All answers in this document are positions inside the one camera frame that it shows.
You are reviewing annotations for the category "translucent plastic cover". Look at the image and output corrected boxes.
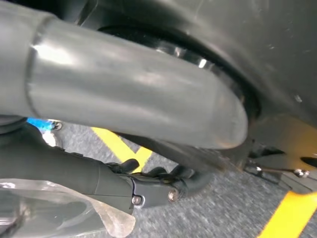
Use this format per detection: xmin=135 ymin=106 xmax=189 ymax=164
xmin=0 ymin=178 xmax=136 ymax=238

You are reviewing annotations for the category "blue metal shelf rack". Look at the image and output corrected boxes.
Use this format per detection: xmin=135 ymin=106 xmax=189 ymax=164
xmin=26 ymin=118 xmax=63 ymax=132

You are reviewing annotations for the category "dark grey robot body shell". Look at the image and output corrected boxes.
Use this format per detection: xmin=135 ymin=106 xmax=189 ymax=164
xmin=57 ymin=0 xmax=317 ymax=194

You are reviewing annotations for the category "yellow floor tape square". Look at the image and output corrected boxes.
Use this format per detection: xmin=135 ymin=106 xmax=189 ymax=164
xmin=257 ymin=191 xmax=317 ymax=238

